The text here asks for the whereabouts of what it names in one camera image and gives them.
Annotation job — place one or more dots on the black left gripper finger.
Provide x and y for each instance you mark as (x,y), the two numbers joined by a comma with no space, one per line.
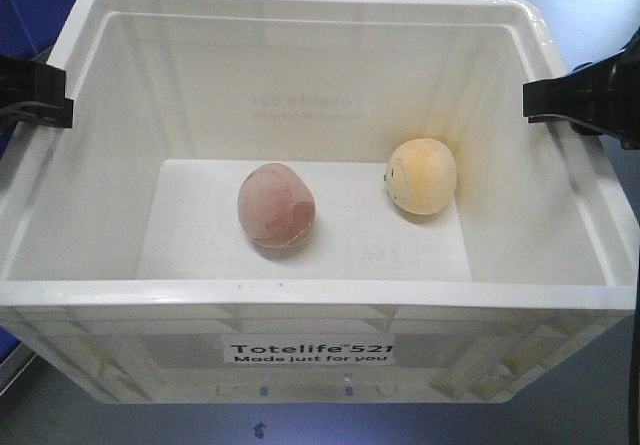
(34,93)

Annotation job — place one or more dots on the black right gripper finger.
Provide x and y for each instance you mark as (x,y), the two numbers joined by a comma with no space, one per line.
(598,98)

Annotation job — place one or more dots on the yellow plush ball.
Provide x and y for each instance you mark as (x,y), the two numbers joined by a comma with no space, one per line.
(421,176)

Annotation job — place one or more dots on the white plastic Totelife tote box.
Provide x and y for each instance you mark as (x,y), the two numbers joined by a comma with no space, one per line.
(124,264)

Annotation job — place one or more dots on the pink plush ball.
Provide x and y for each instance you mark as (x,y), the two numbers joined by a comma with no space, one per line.
(276,209)

